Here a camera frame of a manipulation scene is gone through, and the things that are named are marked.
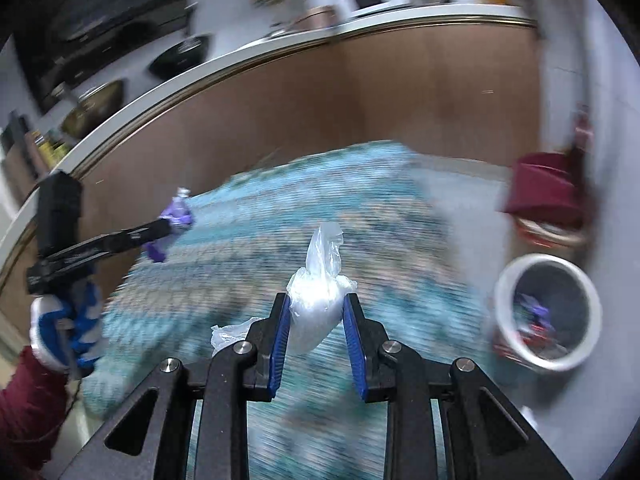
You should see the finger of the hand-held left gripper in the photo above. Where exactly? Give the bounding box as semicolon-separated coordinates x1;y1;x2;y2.
50;219;174;274

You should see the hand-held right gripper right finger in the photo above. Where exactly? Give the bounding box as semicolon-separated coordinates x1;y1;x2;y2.
342;293;573;480

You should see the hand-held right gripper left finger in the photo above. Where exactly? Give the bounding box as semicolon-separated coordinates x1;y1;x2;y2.
57;293;292;480

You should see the white plastic bag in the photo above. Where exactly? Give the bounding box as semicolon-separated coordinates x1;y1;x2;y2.
211;221;359;357

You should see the purple plastic wrapper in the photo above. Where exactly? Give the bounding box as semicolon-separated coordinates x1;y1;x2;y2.
517;294;551;323
145;187;195;264

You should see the white trash bin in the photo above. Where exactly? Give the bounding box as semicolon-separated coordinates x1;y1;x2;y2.
491;253;604;375

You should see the red foil wrapper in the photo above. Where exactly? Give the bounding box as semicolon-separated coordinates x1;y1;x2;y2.
519;324;557;347

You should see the person's left forearm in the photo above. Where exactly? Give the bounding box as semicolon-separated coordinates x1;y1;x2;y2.
0;347;72;480

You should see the person's left hand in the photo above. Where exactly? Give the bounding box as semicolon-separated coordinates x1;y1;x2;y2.
29;280;107;377

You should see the brass wok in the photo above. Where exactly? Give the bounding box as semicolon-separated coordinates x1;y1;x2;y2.
60;80;127;140

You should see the zigzag knitted cloth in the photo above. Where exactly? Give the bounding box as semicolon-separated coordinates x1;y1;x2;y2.
82;140;497;480

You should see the black wok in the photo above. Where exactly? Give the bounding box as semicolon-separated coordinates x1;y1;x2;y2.
149;34;212;80

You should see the black cable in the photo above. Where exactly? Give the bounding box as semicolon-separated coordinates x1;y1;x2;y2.
47;355;87;443

